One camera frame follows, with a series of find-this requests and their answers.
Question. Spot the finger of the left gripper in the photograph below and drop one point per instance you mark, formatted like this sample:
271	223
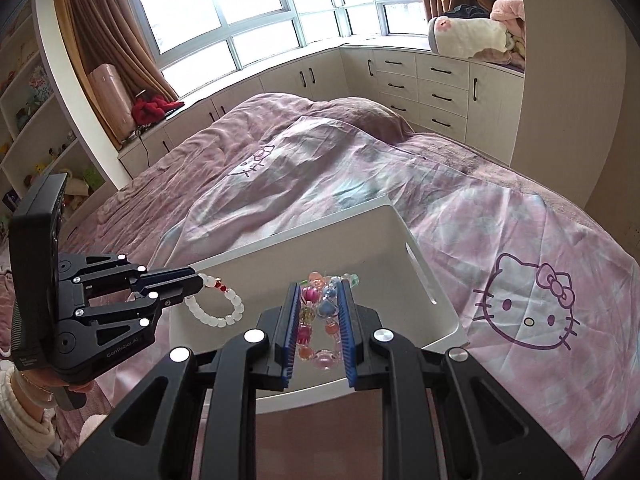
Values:
186	278
170	295

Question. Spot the person's left hand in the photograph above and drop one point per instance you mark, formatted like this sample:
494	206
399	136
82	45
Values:
34	388

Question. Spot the pile of blankets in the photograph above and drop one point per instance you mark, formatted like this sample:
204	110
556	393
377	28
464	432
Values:
498	38

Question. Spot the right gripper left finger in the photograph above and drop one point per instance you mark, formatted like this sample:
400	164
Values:
194	414

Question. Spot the white storage box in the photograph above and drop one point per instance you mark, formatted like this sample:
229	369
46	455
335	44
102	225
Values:
370	241

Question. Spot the white window cabinet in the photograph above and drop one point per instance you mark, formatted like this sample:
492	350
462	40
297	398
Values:
472	102

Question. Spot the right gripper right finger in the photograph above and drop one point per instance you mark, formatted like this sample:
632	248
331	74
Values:
444	415

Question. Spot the pink Hello Kitty bedsheet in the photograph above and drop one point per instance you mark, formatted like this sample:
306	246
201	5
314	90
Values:
447	245

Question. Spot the red cloth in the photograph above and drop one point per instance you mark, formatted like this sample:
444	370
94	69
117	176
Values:
151	111

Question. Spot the white bookshelf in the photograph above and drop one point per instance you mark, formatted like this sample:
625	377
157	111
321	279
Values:
47	122

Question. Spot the pink suitcase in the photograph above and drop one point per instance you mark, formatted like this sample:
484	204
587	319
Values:
114	100

